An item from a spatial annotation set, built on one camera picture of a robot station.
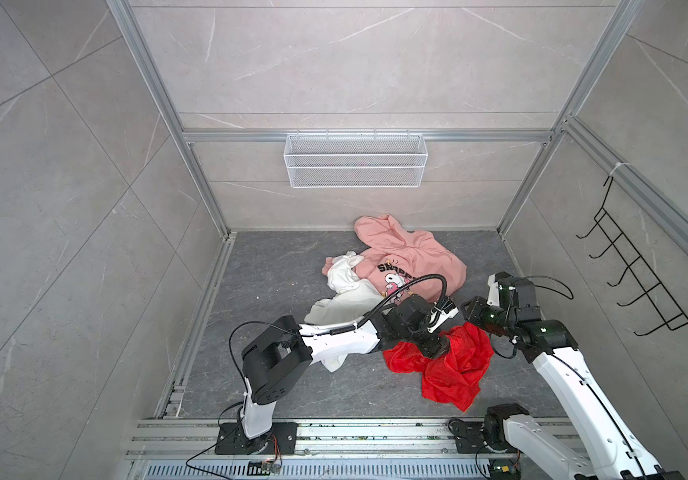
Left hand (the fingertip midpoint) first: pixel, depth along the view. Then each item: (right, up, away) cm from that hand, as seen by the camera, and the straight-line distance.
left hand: (449, 333), depth 78 cm
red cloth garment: (0, -9, -5) cm, 11 cm away
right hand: (+4, +8, +1) cm, 9 cm away
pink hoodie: (-9, +20, +29) cm, 37 cm away
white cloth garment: (-25, +7, +13) cm, 29 cm away
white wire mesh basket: (-24, +54, +23) cm, 63 cm away
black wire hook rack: (+41, +11, -14) cm, 45 cm away
